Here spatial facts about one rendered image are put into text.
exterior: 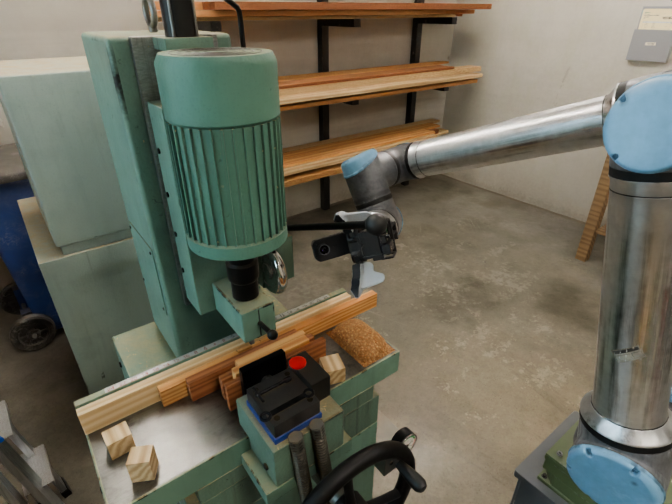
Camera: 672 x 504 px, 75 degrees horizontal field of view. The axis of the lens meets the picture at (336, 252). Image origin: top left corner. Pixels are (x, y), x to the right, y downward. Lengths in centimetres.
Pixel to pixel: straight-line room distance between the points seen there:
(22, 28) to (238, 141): 234
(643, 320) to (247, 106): 67
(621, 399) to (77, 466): 187
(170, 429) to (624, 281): 79
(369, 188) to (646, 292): 55
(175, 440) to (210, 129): 53
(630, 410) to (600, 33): 332
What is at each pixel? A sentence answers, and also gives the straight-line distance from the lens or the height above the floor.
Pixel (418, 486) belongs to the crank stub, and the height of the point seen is 89.
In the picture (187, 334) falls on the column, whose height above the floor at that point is 89.
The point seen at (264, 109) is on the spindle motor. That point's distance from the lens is 67.
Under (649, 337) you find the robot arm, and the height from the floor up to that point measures 112.
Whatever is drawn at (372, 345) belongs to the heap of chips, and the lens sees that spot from 96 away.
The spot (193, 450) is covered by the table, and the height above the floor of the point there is 90.
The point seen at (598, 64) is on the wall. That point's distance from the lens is 396.
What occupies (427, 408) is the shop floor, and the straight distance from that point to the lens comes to 210.
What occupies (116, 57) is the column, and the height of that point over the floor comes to 149.
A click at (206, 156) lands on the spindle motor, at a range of 67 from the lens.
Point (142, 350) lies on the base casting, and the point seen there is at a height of 80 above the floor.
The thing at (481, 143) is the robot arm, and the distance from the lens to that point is 97.
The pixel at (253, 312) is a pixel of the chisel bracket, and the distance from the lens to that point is 83.
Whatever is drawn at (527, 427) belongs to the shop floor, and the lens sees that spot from 216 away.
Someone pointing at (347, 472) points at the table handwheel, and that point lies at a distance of 73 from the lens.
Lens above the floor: 156
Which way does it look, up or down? 29 degrees down
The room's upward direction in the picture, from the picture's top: straight up
